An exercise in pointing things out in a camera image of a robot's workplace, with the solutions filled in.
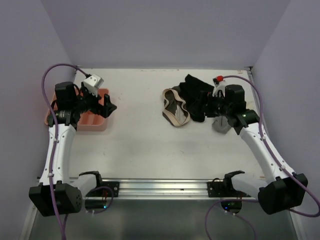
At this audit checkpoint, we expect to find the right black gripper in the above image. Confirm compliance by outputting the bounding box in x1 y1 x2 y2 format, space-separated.
187 90 232 117

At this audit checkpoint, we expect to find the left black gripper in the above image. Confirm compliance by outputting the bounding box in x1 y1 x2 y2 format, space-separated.
72 82 116 118

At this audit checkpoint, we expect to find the olive underwear beige waistband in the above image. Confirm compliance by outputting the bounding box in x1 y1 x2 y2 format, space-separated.
162 86 191 128

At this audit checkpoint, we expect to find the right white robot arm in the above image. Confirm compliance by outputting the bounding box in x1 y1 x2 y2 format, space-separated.
202 84 308 215

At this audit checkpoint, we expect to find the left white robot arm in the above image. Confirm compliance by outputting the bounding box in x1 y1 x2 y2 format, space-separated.
28 82 119 217

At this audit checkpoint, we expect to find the grey underwear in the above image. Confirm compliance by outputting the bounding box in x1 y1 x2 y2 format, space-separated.
211 116 231 134

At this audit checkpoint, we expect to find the black underwear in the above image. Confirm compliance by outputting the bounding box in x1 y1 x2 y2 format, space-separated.
179 74 214 123

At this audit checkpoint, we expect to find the pink compartment tray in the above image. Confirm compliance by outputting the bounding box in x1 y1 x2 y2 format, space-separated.
44 88 109 132

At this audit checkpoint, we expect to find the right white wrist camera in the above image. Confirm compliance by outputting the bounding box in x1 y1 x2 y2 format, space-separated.
212 75 227 97

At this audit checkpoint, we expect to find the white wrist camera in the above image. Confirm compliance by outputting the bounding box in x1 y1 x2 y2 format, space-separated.
212 75 227 97
82 74 104 97

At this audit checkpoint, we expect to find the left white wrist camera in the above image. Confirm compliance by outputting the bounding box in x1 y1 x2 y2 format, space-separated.
82 74 104 97

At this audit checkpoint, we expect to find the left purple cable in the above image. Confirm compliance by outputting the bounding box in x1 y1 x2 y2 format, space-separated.
41 63 115 240

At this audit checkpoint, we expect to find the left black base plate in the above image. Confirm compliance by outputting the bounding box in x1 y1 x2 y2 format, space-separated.
100 180 120 198

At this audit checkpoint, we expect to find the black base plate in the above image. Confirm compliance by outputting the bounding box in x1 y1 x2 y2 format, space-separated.
206 178 232 198
100 180 120 198

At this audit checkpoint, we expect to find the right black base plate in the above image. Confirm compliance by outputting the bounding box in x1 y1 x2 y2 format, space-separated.
206 178 232 198

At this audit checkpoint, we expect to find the aluminium mounting rail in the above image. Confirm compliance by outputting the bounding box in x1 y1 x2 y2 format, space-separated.
102 178 259 200

